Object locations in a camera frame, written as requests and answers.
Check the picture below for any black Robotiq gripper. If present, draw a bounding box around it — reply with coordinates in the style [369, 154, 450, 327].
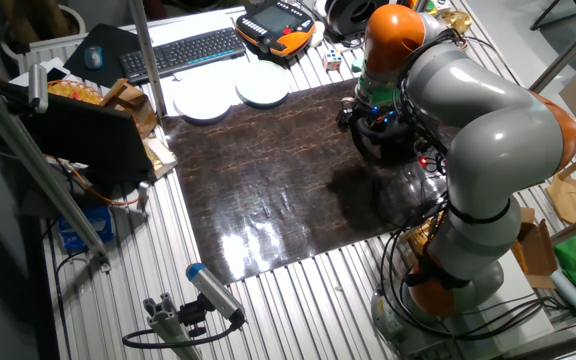
[336, 96, 399, 133]

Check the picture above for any black racing steering wheel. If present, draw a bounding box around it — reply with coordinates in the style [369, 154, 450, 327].
[350, 112, 419, 161]

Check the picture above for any black steering wheel base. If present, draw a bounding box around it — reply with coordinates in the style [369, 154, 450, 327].
[377, 134, 419, 164]

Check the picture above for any Rubik's cube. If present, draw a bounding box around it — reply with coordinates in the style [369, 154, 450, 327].
[322, 48, 343, 72]

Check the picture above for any white plate with green rim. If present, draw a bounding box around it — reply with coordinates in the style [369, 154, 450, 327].
[234, 60, 292, 109]

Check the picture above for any black filament spool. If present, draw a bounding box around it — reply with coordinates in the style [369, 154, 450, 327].
[325, 0, 375, 39]

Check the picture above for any dark brown marble mat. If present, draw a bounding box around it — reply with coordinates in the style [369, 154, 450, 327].
[161, 77, 452, 286]

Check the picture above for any orange black teach pendant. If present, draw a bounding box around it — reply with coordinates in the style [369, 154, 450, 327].
[235, 0, 317, 59]

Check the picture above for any gold shiny object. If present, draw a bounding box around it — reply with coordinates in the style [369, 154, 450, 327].
[440, 9, 474, 35]

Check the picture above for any white round plate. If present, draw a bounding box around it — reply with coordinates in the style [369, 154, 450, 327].
[172, 79, 233, 124]
[172, 59, 242, 104]

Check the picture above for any black computer keyboard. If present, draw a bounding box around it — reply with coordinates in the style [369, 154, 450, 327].
[117, 27, 247, 85]

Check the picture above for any white yellow packet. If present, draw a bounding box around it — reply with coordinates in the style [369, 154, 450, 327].
[142, 137, 179, 181]

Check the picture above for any open brown cardboard box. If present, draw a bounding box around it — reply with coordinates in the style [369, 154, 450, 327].
[510, 207, 559, 291]

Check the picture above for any black mouse pad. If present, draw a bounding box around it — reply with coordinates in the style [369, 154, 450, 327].
[62, 23, 142, 89]

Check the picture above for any blue grey computer mouse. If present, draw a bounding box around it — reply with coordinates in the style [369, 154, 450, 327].
[83, 45, 104, 71]

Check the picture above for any black laptop screen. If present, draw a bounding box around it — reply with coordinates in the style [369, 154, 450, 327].
[20, 92, 154, 184]

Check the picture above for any blue tissue pack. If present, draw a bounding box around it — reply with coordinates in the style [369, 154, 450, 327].
[56, 204, 115, 254]

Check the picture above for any white paper roll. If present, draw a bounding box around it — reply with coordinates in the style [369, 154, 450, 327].
[550, 269, 576, 326]

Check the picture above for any small white box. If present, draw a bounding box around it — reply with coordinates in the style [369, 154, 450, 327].
[7, 56, 72, 89]

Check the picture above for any aluminium profile post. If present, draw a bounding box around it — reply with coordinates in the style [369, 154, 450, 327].
[527, 2, 576, 94]
[127, 0, 168, 119]

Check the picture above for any silver camera with blue cap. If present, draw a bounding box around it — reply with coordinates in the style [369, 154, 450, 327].
[185, 262, 247, 324]

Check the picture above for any orange cable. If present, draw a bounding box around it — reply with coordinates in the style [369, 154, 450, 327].
[42, 152, 144, 207]

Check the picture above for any black camera ball mount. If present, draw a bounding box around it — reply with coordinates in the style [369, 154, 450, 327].
[177, 294, 212, 339]

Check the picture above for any aluminium profile camera mount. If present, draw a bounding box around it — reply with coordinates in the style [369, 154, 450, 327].
[142, 293, 204, 360]

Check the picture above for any black camera cable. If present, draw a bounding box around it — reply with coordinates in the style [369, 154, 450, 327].
[121, 312, 247, 350]

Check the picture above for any silver depth camera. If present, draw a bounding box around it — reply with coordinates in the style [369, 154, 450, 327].
[27, 63, 50, 114]

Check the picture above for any slanted aluminium frame pole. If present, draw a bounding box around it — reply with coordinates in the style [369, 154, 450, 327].
[0, 69, 112, 271]

